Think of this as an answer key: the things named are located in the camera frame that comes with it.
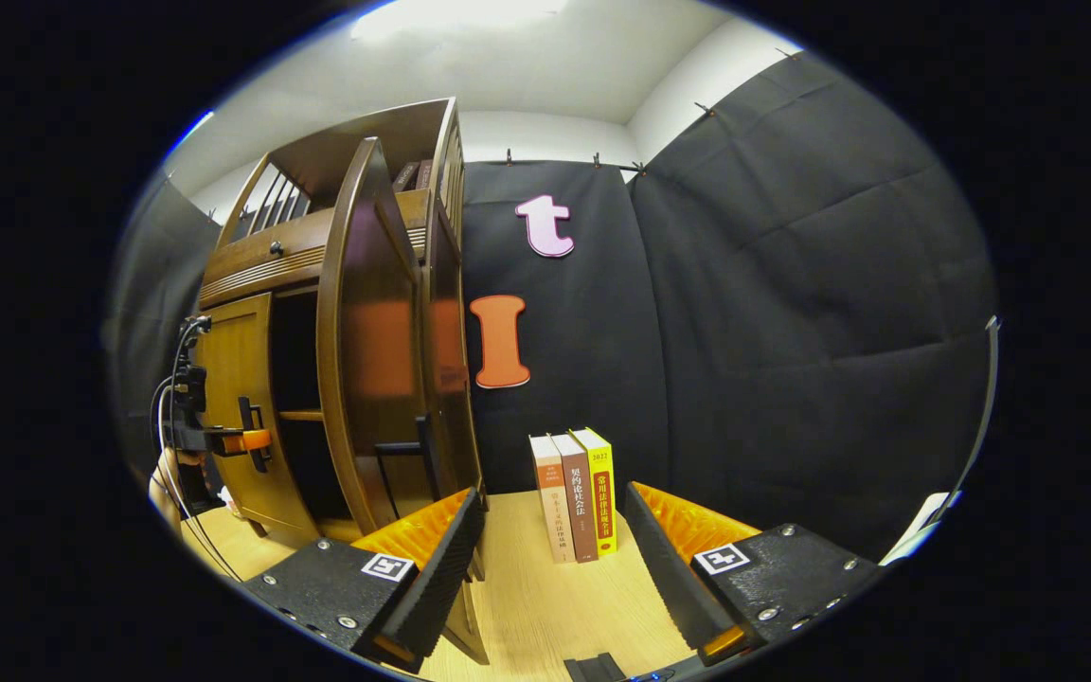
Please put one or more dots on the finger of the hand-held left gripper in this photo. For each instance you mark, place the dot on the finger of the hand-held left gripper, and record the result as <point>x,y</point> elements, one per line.
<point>257,440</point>

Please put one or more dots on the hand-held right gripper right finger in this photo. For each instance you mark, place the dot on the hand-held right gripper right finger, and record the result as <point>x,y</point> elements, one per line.
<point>664,578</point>

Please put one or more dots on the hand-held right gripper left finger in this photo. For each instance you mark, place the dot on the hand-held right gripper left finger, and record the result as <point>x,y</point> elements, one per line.
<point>441,578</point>

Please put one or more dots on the wooden cabinet door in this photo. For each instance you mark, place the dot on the wooden cabinet door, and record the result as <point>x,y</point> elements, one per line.
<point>380,360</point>
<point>233,379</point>

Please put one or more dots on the wooden double-door shoe cabinet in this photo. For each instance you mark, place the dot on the wooden double-door shoe cabinet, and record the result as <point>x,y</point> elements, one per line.
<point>347,152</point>

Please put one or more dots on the wooden inner cabinet shelf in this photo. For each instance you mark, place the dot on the wooden inner cabinet shelf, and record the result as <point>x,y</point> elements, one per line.
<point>304,415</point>

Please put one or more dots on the brown book on cabinet shelf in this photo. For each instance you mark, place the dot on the brown book on cabinet shelf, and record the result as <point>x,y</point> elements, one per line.
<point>405,175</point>

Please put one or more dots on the yellow standing book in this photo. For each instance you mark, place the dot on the yellow standing book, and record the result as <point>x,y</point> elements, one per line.
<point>600,493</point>

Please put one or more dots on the brown standing book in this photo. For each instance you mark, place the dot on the brown standing book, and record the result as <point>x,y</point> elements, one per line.
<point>576,502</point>

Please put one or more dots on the wooden drawer with black knob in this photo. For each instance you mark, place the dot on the wooden drawer with black knob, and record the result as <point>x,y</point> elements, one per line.
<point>261,260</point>

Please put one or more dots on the white sheet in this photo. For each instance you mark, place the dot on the white sheet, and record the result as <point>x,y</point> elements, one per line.
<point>920,530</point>

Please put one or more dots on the black backdrop cloth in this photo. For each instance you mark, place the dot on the black backdrop cloth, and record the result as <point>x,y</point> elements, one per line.
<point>773,332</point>

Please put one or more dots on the grey thin bar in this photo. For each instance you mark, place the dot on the grey thin bar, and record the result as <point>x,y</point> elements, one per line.
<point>984,398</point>

